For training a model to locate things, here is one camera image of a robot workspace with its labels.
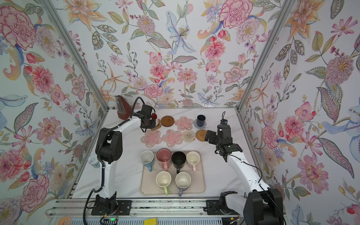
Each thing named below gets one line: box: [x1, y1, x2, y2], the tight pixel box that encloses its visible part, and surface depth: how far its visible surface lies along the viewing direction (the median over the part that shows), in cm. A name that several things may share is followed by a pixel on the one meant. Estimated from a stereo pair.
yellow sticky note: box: [143, 217, 158, 225], surface depth 70 cm
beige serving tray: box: [139, 147, 206, 197], surface depth 84 cm
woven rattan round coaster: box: [195, 129, 208, 142], surface depth 107 cm
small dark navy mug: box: [196, 114, 206, 128], surface depth 106 cm
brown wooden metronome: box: [115, 95, 133, 120], surface depth 112 cm
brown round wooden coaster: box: [160, 115, 175, 128], surface depth 116 cm
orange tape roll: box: [58, 216, 72, 225], surface depth 72 cm
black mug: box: [171, 150, 187, 174], surface depth 86 cm
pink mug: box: [156, 147, 172, 172], surface depth 84 cm
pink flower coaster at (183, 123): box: [174, 115, 194, 131], surface depth 113 cm
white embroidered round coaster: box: [181, 129, 196, 143], surface depth 106 cm
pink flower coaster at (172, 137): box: [161, 128, 183, 148], surface depth 106 cm
